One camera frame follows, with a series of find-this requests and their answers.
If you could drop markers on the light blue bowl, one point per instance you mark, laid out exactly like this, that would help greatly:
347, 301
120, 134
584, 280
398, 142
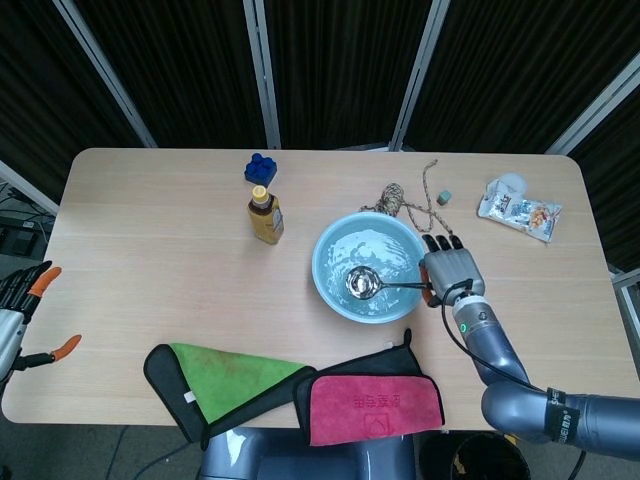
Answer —
330, 295

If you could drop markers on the small green cube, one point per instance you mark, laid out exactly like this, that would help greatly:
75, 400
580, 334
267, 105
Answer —
444, 197

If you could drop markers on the yellow tea bottle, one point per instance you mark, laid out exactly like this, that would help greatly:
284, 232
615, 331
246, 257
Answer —
265, 220

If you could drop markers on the black trash bin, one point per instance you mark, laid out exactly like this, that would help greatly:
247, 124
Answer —
490, 460

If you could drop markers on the grey metal rack corner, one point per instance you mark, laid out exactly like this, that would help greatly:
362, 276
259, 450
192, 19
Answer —
627, 290

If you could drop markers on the white snack bag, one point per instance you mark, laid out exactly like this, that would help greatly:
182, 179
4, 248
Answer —
520, 210

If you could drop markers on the grey partition post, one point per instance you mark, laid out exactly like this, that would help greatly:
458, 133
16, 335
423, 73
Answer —
27, 187
264, 75
105, 75
417, 85
595, 110

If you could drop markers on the grey robot torso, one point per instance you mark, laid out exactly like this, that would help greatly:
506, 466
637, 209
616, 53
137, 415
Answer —
300, 457

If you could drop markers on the green and black cloth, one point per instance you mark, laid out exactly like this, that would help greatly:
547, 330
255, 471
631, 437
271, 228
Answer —
225, 380

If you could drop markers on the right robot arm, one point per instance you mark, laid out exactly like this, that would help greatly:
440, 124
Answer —
515, 405

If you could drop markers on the pink and black cloth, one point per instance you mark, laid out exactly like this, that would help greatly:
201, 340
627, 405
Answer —
370, 405

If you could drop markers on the white round plastic lid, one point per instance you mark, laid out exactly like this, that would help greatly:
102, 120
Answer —
515, 181

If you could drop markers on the metal ladle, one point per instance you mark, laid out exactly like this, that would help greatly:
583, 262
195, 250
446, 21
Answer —
361, 282

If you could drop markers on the blue toy building brick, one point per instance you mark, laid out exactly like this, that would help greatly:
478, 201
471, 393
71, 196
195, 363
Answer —
260, 170

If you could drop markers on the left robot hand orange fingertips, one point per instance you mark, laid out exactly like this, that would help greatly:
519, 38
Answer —
10, 330

